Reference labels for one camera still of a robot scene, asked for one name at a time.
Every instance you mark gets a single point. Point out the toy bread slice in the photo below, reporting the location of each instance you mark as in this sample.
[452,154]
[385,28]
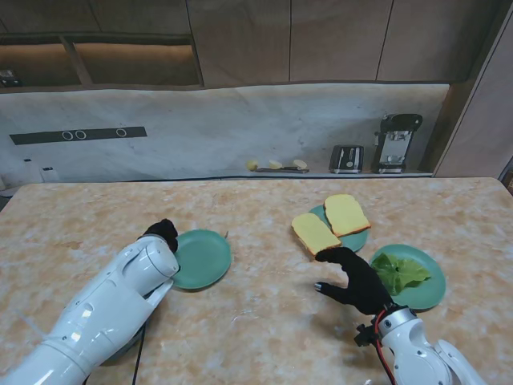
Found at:
[314,234]
[346,214]

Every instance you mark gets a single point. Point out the green round plate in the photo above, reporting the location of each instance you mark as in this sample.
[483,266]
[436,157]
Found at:
[425,297]
[204,260]
[352,242]

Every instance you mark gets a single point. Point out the open wooden wall shelf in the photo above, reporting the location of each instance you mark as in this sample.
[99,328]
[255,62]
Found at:
[132,64]

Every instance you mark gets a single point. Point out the black silver toaster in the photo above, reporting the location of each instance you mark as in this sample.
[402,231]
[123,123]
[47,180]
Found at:
[346,159]

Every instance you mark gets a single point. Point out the black wall socket strip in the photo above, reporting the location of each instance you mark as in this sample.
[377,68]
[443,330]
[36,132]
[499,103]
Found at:
[40,137]

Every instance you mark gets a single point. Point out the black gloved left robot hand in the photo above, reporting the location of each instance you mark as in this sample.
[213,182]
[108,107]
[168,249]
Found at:
[164,230]

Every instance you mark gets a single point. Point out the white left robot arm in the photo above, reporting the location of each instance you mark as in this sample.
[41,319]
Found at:
[100,305]

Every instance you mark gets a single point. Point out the yellow potato piece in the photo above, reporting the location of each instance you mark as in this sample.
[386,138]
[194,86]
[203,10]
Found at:
[275,164]
[300,163]
[252,164]

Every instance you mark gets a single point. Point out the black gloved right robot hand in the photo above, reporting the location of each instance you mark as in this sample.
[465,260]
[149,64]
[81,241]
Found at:
[360,286]

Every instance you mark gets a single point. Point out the small white box device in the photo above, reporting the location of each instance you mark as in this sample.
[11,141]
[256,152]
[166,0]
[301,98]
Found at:
[50,174]

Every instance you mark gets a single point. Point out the black silver coffee machine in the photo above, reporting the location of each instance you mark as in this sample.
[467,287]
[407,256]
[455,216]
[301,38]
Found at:
[397,144]

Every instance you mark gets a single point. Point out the dark cutting board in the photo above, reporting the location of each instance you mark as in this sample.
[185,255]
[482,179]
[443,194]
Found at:
[280,170]

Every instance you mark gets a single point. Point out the green lettuce leaf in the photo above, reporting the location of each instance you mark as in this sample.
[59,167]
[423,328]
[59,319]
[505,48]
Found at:
[401,272]

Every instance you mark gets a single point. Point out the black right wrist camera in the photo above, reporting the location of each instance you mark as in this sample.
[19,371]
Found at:
[364,336]

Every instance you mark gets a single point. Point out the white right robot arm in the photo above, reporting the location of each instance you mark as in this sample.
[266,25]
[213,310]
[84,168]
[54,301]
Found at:
[413,349]

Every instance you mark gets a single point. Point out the small dark shelf item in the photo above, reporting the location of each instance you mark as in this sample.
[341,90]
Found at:
[9,78]

